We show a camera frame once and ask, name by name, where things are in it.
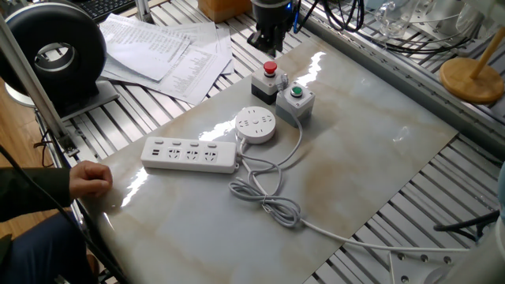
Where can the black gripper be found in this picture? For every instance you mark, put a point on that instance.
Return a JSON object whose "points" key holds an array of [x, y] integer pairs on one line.
{"points": [[273, 16]]}

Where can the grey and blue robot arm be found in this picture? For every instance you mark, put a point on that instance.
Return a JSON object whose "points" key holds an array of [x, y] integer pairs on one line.
{"points": [[481, 256]]}

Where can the dark sleeved forearm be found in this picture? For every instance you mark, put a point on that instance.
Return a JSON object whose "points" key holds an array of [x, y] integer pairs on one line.
{"points": [[31, 193]]}

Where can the round white socket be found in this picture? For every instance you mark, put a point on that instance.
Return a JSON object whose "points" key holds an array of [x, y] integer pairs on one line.
{"points": [[255, 124]]}

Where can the white power strip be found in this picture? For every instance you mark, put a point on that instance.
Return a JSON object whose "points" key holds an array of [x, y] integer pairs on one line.
{"points": [[189, 154]]}

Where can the bystander bare hand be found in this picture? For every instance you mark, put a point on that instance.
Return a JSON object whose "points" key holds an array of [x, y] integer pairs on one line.
{"points": [[90, 179]]}

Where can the red button control box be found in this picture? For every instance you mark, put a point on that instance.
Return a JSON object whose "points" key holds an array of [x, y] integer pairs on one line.
{"points": [[262, 84]]}

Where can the wooden block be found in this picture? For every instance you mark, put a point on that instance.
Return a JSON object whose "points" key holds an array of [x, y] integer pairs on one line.
{"points": [[223, 10]]}

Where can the printed paper sheet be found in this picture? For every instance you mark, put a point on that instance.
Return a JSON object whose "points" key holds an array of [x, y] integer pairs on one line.
{"points": [[146, 47], [201, 33], [193, 75]]}

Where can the green button control box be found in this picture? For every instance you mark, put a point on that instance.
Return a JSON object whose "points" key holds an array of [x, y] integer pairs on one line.
{"points": [[294, 106]]}

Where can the clear plastic holder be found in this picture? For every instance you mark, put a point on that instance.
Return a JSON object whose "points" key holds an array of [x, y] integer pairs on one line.
{"points": [[394, 17]]}

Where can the marble pattern board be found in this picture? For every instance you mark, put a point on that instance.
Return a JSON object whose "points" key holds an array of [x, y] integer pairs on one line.
{"points": [[355, 158]]}

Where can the black keyboard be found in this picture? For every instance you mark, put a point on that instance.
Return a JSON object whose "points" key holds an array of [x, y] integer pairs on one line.
{"points": [[106, 8]]}

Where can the wooden stand base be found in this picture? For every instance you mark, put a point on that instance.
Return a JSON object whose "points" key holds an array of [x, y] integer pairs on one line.
{"points": [[469, 81]]}

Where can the metal plate with holes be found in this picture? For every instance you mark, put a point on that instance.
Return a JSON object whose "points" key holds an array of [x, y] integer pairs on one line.
{"points": [[410, 268]]}

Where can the blue trouser leg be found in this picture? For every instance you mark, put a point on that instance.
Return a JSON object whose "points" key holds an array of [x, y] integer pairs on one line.
{"points": [[39, 252]]}

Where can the metal stand post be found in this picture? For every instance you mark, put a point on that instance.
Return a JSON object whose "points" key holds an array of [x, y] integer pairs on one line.
{"points": [[143, 10]]}

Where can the aluminium table rail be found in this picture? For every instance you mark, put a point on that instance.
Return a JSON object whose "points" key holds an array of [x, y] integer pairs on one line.
{"points": [[394, 79]]}

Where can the aluminium frame post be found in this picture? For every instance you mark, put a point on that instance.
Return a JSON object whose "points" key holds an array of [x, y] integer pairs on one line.
{"points": [[35, 87]]}

